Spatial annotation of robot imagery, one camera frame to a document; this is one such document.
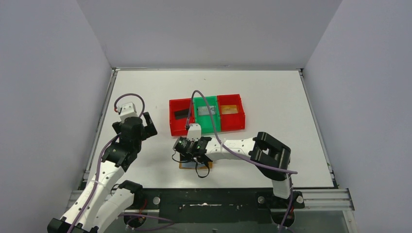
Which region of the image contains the red bin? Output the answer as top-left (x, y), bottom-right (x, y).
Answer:
top-left (169, 98), bottom-right (191, 136)
top-left (217, 94), bottom-right (245, 132)

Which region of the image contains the green middle bin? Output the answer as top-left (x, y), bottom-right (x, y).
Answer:
top-left (193, 96), bottom-right (221, 134)

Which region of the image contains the yellow leather card holder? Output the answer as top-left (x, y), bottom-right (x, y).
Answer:
top-left (179, 155), bottom-right (207, 169)

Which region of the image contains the black card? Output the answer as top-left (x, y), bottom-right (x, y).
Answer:
top-left (174, 109), bottom-right (189, 120)

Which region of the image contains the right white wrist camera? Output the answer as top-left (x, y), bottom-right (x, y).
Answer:
top-left (187, 123), bottom-right (202, 141)

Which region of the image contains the right red bin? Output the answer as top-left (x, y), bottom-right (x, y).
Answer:
top-left (217, 94), bottom-right (245, 132)

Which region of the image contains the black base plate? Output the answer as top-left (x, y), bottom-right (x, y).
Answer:
top-left (141, 188), bottom-right (277, 225)

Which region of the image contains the gold card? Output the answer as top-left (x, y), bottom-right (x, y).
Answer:
top-left (221, 105), bottom-right (239, 115)

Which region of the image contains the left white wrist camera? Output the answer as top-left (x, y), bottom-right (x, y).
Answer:
top-left (119, 102), bottom-right (138, 123)

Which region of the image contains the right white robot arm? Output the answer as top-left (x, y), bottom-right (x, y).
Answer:
top-left (173, 132), bottom-right (297, 200)

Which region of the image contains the left red bin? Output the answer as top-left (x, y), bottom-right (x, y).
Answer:
top-left (169, 98), bottom-right (191, 136)

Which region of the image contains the silver card in green bin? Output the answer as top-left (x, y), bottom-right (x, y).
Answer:
top-left (197, 105), bottom-right (216, 116)

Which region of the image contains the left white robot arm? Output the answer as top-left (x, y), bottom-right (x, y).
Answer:
top-left (47, 112), bottom-right (157, 233)

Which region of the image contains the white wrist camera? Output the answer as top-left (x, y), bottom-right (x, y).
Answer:
top-left (119, 102), bottom-right (138, 123)
top-left (187, 123), bottom-right (202, 141)

